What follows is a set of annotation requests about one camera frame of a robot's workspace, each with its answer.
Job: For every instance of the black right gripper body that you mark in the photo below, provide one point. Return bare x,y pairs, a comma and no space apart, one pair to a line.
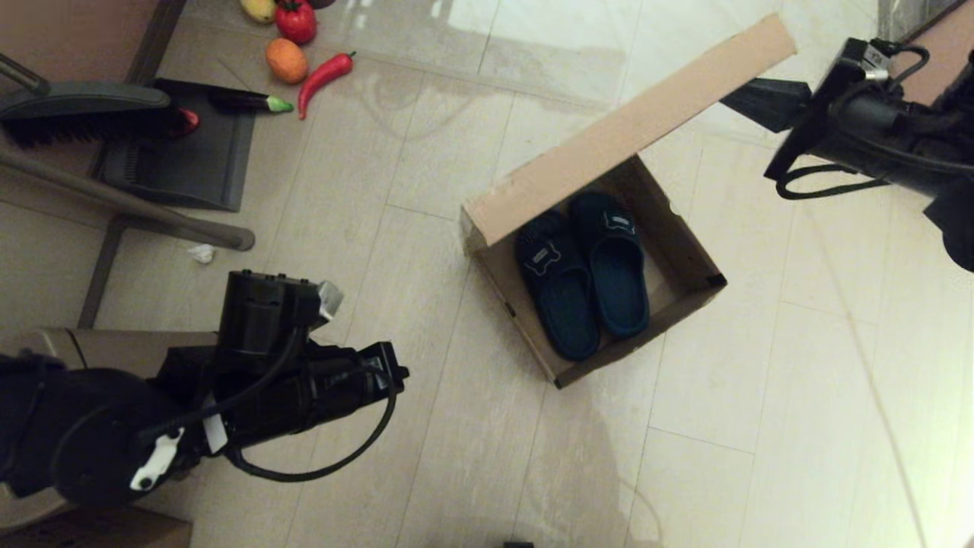
806,144

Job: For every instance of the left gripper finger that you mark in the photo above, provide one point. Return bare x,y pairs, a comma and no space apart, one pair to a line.
388,377

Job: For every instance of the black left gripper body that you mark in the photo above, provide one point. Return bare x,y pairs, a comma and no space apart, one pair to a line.
319,396

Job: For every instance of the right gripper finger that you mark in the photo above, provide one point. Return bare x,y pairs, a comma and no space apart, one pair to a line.
768,103

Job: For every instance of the brown cardboard shoe box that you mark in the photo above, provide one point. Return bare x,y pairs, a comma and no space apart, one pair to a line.
631,122

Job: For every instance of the dark teal rubber slipper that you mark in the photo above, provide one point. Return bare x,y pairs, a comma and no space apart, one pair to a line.
567,304
620,281

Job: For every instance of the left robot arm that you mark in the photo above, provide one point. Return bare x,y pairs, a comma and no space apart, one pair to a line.
76,426

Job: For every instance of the crumpled white paper scrap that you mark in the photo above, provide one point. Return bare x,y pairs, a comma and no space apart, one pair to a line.
202,254

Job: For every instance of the brown table grey rim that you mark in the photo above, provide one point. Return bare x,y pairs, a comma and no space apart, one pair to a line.
951,30

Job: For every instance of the brown plastic trash bin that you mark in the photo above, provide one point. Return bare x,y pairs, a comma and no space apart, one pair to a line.
114,342

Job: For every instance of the dark grey dustpan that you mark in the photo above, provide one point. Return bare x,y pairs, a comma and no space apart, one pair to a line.
190,167

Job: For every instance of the brown metal pole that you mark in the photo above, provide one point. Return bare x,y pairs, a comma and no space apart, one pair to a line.
114,199

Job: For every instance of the dark purple toy eggplant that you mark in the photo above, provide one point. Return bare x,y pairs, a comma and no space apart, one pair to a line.
243,101

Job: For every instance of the small red toy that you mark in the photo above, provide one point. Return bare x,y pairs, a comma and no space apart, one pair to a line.
190,120

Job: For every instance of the red toy chili pepper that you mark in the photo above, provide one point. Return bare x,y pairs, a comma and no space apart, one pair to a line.
323,76

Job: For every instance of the orange toy fruit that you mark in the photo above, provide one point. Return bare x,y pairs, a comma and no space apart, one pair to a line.
288,61

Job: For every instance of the red toy tomato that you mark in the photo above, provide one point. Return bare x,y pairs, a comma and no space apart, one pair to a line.
297,23

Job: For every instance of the black broom brush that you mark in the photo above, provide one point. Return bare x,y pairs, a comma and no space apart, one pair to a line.
84,114

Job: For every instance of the dark round toy fruit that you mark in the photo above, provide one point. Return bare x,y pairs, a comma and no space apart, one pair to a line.
323,3

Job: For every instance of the yellow toy fruit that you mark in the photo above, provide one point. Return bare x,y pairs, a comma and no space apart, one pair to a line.
260,9

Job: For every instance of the brown table grey legs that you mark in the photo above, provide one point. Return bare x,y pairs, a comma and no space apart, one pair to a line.
76,30

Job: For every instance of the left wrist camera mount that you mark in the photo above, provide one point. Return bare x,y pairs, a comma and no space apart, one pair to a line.
262,312

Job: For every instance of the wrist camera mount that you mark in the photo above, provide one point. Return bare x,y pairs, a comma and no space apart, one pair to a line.
875,68
262,312

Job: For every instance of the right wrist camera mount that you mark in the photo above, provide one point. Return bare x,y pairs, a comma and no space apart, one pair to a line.
875,68

